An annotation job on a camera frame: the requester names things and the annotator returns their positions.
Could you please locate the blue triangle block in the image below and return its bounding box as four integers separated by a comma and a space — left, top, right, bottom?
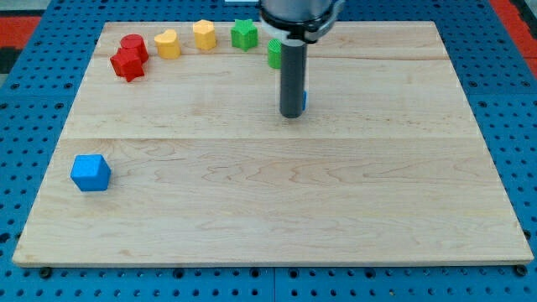
302, 91, 308, 111

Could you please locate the green cylinder block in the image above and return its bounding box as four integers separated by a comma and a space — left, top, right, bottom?
267, 39, 281, 70

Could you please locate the wooden board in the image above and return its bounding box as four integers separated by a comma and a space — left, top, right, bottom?
13, 22, 534, 268

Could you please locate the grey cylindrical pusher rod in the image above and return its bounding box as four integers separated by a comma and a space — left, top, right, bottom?
279, 44, 307, 118

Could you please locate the yellow pentagon block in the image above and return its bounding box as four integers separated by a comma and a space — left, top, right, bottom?
192, 19, 216, 50

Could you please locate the yellow heart block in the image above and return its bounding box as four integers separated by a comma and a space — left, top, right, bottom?
154, 29, 181, 60

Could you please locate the red cylinder block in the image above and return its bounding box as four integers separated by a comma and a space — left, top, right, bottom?
120, 34, 149, 63

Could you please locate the blue cube block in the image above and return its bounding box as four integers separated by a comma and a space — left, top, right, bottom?
70, 154, 112, 191

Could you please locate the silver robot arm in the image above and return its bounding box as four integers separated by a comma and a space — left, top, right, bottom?
259, 0, 345, 118

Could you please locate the red star block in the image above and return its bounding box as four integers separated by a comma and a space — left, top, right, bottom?
110, 48, 144, 82

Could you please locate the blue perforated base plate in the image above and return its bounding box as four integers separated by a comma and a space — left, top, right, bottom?
1, 0, 536, 301

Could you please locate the green star block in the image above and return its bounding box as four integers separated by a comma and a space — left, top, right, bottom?
231, 19, 258, 51

